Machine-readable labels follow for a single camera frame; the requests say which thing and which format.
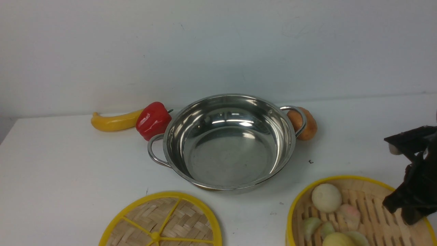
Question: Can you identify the yellow banana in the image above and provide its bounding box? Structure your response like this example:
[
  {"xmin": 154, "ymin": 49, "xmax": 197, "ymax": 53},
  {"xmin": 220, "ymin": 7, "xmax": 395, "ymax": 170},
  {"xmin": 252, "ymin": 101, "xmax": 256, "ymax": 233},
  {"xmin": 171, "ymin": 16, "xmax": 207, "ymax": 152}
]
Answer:
[{"xmin": 90, "ymin": 109, "xmax": 143, "ymax": 132}]

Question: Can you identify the small green dumpling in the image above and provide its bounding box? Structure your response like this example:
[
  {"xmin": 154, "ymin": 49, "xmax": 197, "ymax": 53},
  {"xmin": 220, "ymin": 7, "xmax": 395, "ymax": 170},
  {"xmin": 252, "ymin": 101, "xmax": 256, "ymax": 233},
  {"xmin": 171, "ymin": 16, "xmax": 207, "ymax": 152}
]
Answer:
[{"xmin": 320, "ymin": 221, "xmax": 336, "ymax": 240}]

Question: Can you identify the pale green dumpling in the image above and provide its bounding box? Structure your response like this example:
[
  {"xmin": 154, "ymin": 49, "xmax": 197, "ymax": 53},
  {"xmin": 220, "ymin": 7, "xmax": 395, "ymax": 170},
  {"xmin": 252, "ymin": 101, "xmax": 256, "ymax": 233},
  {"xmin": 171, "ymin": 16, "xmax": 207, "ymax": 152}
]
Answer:
[{"xmin": 303, "ymin": 217, "xmax": 323, "ymax": 242}]

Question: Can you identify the yellow rimmed bamboo steamer basket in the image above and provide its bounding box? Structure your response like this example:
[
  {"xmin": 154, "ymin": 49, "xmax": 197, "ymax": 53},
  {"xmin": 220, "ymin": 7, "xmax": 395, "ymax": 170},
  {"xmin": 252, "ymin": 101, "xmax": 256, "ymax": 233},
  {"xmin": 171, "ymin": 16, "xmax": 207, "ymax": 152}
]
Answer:
[{"xmin": 285, "ymin": 175, "xmax": 436, "ymax": 246}]

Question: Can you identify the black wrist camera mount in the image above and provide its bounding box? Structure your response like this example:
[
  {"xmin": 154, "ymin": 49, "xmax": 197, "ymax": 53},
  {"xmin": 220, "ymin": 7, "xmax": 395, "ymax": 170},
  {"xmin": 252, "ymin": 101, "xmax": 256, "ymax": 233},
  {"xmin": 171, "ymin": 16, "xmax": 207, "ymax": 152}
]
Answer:
[{"xmin": 384, "ymin": 125, "xmax": 437, "ymax": 155}]

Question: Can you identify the pink shrimp dumpling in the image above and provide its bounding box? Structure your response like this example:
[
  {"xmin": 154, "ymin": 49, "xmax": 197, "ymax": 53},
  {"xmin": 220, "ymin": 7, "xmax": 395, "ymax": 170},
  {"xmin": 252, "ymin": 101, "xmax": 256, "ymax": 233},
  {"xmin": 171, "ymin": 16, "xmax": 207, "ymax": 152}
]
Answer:
[{"xmin": 337, "ymin": 204, "xmax": 361, "ymax": 230}]

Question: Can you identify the white round bun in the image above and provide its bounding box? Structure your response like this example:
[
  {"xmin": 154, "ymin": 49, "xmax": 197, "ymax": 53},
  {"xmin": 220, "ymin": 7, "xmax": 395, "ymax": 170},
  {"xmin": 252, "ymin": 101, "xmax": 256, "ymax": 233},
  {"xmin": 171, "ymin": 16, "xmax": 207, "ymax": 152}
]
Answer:
[{"xmin": 311, "ymin": 183, "xmax": 343, "ymax": 213}]

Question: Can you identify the yellow woven bamboo steamer lid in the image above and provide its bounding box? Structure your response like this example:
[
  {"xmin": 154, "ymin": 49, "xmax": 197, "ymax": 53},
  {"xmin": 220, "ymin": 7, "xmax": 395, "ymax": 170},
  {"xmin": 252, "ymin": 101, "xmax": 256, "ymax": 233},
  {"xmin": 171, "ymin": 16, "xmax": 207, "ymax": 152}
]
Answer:
[{"xmin": 99, "ymin": 191, "xmax": 223, "ymax": 246}]

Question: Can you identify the stainless steel pot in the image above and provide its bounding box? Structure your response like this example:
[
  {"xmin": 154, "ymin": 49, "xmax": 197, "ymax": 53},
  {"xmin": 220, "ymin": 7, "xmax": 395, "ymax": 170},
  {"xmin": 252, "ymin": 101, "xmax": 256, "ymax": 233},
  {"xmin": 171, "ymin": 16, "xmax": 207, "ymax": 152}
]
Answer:
[{"xmin": 147, "ymin": 94, "xmax": 307, "ymax": 191}]

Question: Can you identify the yellow-green round bun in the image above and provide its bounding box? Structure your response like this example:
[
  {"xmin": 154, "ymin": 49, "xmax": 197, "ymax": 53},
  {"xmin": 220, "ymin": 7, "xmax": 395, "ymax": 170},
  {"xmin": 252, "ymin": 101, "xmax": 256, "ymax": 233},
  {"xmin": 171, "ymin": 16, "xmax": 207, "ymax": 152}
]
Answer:
[{"xmin": 322, "ymin": 232, "xmax": 355, "ymax": 246}]

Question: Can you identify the red bell pepper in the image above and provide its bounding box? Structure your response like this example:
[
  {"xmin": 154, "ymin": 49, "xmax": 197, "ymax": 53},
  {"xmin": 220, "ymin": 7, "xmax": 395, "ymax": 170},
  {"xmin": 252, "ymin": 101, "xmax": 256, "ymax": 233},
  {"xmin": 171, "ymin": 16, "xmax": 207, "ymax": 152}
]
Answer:
[{"xmin": 135, "ymin": 102, "xmax": 172, "ymax": 141}]

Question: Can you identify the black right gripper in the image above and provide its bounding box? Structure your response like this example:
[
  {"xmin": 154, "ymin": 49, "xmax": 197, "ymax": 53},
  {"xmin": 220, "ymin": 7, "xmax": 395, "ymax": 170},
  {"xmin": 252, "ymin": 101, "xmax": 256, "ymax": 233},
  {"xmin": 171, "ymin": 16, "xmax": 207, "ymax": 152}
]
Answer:
[{"xmin": 382, "ymin": 144, "xmax": 437, "ymax": 225}]

